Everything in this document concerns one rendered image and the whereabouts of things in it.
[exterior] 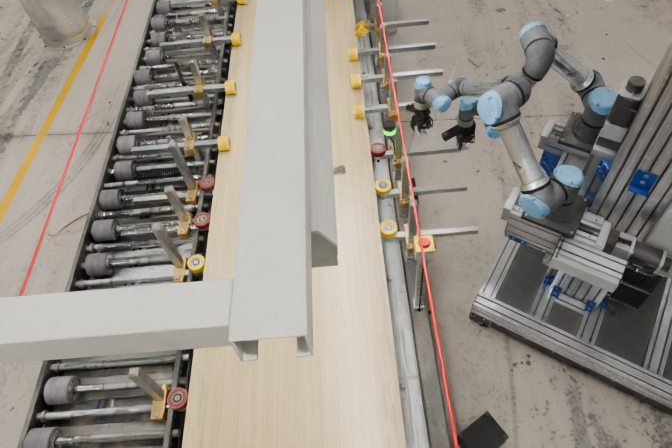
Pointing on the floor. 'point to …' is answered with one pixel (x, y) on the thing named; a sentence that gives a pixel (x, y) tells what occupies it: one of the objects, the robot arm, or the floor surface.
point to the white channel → (42, 309)
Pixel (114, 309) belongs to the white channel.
